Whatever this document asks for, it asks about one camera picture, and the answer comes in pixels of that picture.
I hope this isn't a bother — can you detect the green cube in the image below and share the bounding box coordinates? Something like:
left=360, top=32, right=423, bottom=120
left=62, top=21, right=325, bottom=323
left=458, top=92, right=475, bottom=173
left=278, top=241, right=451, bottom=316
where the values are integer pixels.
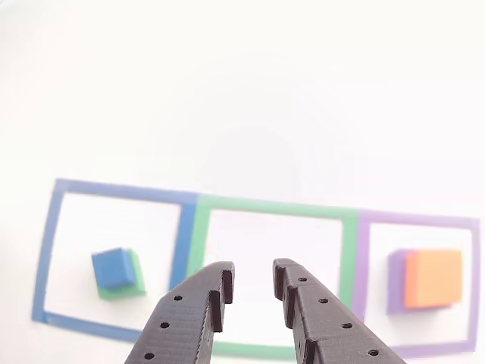
left=97, top=248, right=147, bottom=300

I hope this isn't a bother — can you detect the small blue cube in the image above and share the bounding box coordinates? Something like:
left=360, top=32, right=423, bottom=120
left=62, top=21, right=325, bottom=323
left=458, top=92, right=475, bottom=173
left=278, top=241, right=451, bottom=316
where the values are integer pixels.
left=91, top=246, right=138, bottom=291

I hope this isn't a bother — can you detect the green tape square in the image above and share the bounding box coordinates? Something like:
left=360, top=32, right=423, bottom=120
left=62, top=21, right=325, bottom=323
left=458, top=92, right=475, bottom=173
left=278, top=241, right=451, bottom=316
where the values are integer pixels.
left=185, top=195, right=360, bottom=361

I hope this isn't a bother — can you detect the purple tape square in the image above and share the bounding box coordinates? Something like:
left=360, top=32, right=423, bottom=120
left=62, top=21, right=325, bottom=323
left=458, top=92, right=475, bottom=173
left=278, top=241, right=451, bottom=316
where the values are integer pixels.
left=352, top=210, right=482, bottom=359

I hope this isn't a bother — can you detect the large purple cube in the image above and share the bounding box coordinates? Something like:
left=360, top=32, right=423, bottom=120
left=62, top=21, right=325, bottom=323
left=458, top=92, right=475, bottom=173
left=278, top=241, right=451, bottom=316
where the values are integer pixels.
left=386, top=248, right=459, bottom=315

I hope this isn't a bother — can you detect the orange cube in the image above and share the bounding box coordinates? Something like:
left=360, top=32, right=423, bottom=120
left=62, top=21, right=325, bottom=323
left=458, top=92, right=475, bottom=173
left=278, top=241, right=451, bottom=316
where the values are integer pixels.
left=404, top=249, right=464, bottom=310

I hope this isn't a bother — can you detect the blue tape square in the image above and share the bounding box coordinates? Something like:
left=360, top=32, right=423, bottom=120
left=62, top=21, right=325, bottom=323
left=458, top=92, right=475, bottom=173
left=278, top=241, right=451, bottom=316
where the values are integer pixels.
left=30, top=177, right=198, bottom=344

